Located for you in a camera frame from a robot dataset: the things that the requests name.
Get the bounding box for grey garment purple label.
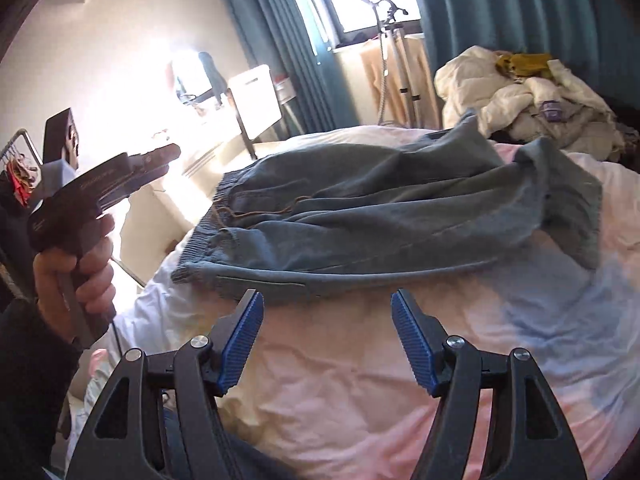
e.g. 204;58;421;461
515;100;621;156

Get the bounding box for person's left forearm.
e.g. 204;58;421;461
0;300;83;480

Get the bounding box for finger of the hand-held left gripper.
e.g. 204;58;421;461
99;143;182;212

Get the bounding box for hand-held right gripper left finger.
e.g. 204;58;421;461
65;289;264;480

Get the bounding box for pile of cream clothes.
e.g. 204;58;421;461
434;45;626;161

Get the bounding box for white chair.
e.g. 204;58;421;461
227;65;283;161

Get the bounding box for mustard yellow cloth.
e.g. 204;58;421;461
495;52;556;81

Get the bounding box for metal garment steamer stand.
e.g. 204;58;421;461
360;0;426;128

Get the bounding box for teal curtain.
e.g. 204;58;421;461
215;0;361;136
410;0;626;126

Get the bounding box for person's left hand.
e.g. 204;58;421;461
32;215;118;323

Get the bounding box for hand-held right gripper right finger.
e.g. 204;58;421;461
391;289;588;480

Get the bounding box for pastel quilted blanket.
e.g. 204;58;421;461
67;127;640;480

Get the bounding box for clothes rack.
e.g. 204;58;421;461
0;130;43;211

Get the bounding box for blue denim pants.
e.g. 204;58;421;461
171;110;603;306

